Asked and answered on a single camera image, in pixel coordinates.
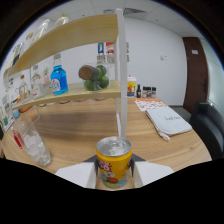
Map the yellow drink can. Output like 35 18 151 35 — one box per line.
95 136 133 190

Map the clear bottle green cap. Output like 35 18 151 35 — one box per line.
54 13 70 28

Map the yellow cup red lid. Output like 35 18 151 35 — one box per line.
126 75 138 98

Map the clear glass with ice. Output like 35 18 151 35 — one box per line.
12 115 52 167

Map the orange printed paper sheet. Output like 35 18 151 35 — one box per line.
134 98 169 112

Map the black chair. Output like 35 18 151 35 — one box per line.
192 101 224 158

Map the blue liquid bottle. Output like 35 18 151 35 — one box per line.
50 53 69 97

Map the lime jar with cork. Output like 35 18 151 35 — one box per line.
78 64 111 92

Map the brown door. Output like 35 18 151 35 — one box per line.
182 36 209 114

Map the tall black yellow can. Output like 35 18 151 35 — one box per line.
12 42 24 66

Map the two-tier wooden shelf rack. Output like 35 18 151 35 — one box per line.
3 8 129 139

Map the multicolour wall poster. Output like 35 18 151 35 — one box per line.
125 42 130 63

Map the blue wall poster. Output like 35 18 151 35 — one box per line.
97 42 105 64

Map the red wall poster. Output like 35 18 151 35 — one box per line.
105 41 115 64

